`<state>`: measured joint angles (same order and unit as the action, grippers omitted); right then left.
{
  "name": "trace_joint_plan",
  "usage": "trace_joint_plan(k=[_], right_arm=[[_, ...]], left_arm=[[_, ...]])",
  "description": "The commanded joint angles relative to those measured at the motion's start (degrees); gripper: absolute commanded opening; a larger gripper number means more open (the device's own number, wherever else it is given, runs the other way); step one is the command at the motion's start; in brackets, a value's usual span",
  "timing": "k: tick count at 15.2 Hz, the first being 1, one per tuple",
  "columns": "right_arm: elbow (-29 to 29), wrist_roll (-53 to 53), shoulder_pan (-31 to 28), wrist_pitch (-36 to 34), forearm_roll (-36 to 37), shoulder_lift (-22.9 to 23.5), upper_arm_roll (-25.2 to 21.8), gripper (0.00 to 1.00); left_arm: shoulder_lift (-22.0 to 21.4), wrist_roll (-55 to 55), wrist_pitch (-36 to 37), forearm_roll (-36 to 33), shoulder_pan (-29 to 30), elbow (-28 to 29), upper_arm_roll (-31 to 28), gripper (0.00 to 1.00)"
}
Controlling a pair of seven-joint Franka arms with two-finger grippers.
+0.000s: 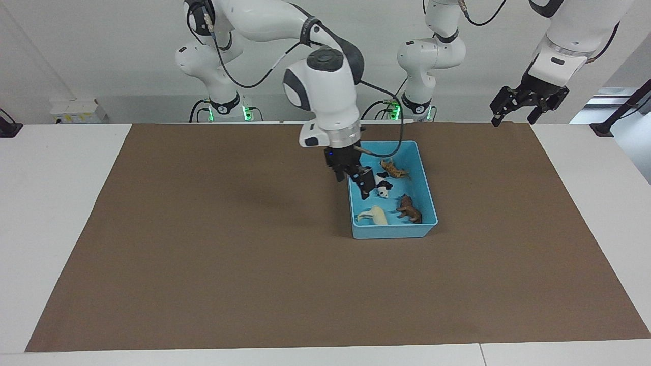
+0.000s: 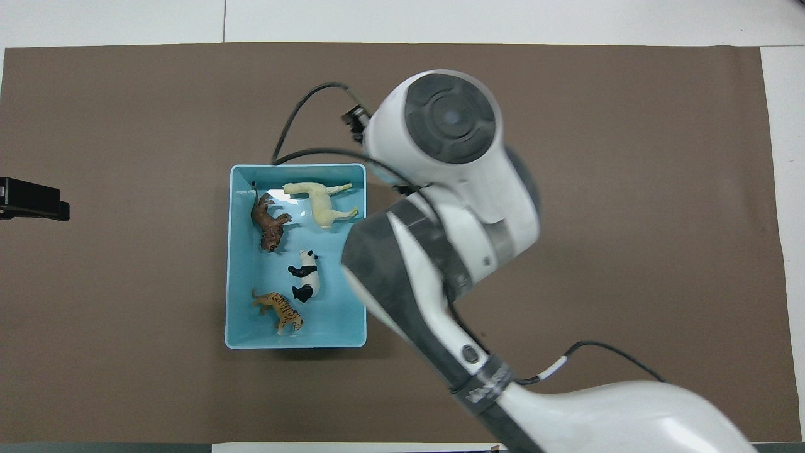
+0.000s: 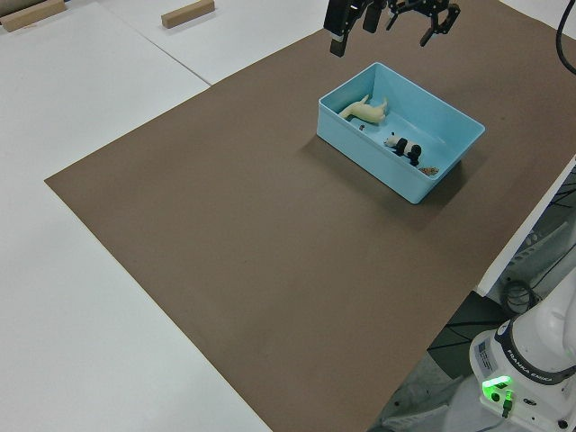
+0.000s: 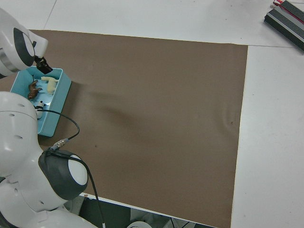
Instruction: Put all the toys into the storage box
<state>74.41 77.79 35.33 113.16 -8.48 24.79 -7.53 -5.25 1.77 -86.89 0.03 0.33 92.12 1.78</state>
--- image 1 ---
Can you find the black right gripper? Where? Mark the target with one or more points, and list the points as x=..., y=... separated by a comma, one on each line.
x=343, y=155

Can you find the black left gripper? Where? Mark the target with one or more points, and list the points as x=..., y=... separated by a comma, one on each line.
x=541, y=91

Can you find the black white panda toy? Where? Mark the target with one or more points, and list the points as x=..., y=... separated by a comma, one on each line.
x=384, y=189

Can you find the orange tiger toy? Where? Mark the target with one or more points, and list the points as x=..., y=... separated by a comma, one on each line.
x=394, y=169

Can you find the white horse toy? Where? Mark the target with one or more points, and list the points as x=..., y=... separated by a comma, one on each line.
x=375, y=216

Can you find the brown lion toy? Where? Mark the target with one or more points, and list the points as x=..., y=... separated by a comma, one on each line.
x=409, y=209

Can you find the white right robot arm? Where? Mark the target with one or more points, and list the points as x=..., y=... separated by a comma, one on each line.
x=325, y=86

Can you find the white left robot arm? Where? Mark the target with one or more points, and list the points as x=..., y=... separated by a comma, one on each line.
x=430, y=56

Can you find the light blue storage box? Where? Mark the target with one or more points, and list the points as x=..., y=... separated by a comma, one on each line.
x=422, y=188

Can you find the white cardboard box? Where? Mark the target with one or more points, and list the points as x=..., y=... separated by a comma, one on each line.
x=76, y=112

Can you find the brown table mat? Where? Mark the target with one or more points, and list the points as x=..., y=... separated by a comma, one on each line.
x=305, y=295

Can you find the black table clamp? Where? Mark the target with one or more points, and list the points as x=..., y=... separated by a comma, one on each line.
x=7, y=127

